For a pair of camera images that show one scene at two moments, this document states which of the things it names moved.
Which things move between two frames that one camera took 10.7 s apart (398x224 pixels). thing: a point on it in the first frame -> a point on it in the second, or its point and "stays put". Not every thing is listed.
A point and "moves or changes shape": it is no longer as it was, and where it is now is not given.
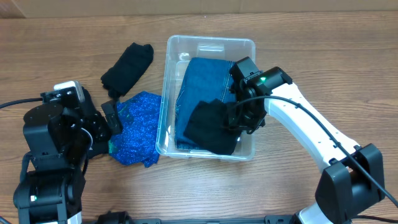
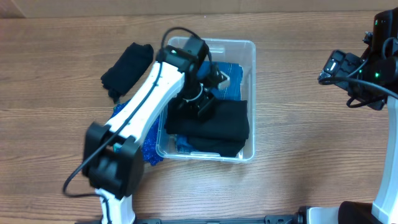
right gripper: (237, 121) -> (353, 66)
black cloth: (100, 124) -> (224, 119)
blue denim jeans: (203, 79) moves or changes shape
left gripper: (101, 125) -> (204, 106)
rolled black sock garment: (129, 69) stays put
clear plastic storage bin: (199, 77) stays put
